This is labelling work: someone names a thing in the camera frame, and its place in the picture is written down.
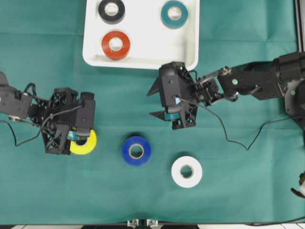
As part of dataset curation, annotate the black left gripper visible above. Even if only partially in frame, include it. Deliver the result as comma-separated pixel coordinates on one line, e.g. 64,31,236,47
29,88,79,155

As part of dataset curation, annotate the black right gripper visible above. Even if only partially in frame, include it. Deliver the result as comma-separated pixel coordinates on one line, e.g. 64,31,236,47
146,65,223,130

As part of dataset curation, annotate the yellow tape roll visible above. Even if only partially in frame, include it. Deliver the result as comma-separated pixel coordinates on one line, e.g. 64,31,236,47
70,130,97,155

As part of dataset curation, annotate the red tape roll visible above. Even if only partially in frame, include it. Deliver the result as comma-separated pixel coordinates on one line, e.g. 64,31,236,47
101,31,131,60

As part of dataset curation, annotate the teal green tape roll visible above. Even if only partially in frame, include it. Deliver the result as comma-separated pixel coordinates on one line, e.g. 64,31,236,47
161,0,188,29

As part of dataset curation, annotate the black tape roll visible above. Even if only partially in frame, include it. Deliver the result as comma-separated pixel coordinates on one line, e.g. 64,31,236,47
98,0,125,24

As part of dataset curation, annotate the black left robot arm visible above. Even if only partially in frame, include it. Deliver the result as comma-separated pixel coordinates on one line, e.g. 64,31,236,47
0,72,78,155

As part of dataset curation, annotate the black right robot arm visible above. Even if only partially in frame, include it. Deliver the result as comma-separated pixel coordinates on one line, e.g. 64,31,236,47
147,52,305,129

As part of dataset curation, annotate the blue tape roll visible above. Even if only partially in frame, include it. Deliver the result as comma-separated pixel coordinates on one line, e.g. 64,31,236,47
122,136,152,167

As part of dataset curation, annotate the white plastic tray case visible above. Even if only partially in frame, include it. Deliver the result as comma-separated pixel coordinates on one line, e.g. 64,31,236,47
82,0,200,70

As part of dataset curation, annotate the white tape roll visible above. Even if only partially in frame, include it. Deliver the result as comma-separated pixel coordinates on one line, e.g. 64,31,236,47
171,156,203,188

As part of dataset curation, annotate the green table cloth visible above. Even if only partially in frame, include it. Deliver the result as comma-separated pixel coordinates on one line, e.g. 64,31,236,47
0,0,305,224

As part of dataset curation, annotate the metal table clamp left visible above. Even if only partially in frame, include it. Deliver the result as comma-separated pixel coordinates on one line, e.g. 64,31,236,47
127,219,139,228

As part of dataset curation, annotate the metal table clamp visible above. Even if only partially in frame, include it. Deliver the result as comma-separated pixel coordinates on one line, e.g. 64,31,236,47
127,219,139,228
146,219,158,228

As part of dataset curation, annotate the metal table clamp right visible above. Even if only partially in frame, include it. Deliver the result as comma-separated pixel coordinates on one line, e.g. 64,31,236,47
146,219,158,228

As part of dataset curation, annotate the white black object at edge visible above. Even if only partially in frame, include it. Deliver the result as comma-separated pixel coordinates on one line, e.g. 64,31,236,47
291,172,305,199

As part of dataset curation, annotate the black left camera cable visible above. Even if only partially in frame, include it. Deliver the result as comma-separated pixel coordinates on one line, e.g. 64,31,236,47
0,83,81,147

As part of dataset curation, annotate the aluminium frame rail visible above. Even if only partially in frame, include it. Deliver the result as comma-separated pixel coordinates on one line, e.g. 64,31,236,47
294,0,305,52

